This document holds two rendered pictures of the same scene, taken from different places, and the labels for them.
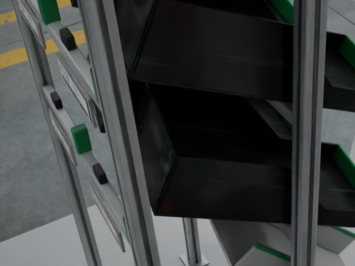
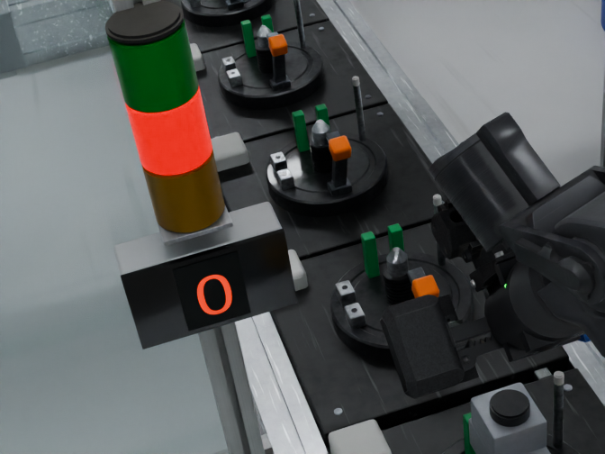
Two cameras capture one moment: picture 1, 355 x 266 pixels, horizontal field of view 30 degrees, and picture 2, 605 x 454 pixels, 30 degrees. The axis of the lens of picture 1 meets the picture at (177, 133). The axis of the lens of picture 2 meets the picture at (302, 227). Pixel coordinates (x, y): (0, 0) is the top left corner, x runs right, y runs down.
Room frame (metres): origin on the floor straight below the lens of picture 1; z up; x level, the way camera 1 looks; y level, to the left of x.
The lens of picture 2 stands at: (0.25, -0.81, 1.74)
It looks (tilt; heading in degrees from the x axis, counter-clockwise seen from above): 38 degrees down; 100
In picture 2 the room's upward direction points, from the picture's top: 9 degrees counter-clockwise
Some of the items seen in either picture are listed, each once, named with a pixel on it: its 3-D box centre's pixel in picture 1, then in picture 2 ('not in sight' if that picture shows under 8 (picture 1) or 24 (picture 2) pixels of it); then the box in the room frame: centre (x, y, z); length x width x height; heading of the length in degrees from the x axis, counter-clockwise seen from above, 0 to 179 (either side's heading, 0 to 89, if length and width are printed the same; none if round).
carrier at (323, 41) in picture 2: not in sight; (267, 52); (0.02, 0.47, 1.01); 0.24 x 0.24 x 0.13; 21
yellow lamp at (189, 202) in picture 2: not in sight; (184, 184); (0.07, -0.18, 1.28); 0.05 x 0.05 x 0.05
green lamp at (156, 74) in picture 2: not in sight; (153, 60); (0.07, -0.18, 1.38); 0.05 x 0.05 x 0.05
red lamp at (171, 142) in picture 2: not in sight; (169, 124); (0.07, -0.18, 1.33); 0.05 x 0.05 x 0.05
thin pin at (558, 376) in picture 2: not in sight; (558, 410); (0.33, -0.18, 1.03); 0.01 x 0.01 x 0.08
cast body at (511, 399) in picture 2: not in sight; (504, 424); (0.28, -0.21, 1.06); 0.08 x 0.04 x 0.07; 111
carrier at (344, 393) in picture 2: not in sight; (399, 279); (0.19, 0.01, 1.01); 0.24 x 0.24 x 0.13; 21
